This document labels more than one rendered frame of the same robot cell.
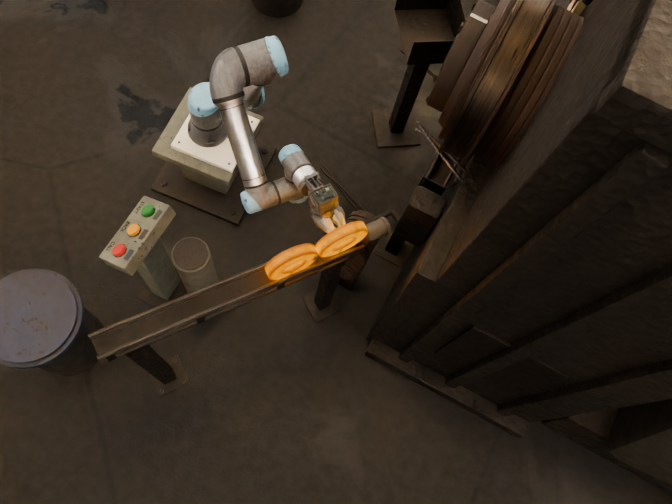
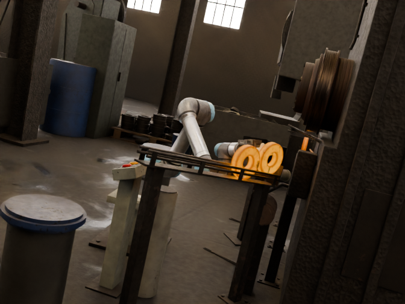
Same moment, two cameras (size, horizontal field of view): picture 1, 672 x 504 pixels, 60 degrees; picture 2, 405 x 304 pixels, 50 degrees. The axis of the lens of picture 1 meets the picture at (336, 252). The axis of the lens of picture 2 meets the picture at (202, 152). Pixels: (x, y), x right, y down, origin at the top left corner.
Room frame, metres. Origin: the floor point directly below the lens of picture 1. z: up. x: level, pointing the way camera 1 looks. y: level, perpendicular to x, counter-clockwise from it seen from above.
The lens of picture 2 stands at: (-1.43, 0.32, 1.04)
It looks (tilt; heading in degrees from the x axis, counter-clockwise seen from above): 9 degrees down; 0
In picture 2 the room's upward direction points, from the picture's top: 13 degrees clockwise
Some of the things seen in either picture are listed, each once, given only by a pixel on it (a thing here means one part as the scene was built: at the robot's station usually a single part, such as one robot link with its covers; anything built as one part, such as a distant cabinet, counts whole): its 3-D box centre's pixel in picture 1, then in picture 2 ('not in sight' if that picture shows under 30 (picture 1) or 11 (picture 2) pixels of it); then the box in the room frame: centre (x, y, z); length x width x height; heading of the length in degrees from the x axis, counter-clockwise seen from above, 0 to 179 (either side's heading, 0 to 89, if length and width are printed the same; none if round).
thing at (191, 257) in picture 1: (199, 278); (154, 241); (0.53, 0.44, 0.26); 0.12 x 0.12 x 0.52
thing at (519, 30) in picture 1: (493, 74); (320, 91); (1.04, -0.25, 1.11); 0.47 x 0.06 x 0.47; 168
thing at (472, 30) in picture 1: (459, 57); (303, 87); (1.06, -0.16, 1.11); 0.28 x 0.06 x 0.28; 168
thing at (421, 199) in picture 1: (419, 218); (302, 174); (0.81, -0.22, 0.68); 0.11 x 0.08 x 0.24; 78
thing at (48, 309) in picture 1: (51, 330); (37, 257); (0.21, 0.87, 0.22); 0.32 x 0.32 x 0.43
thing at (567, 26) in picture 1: (523, 88); (335, 95); (1.02, -0.33, 1.11); 0.47 x 0.10 x 0.47; 168
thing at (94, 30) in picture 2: not in sight; (101, 78); (4.44, 1.83, 0.75); 0.70 x 0.48 x 1.50; 168
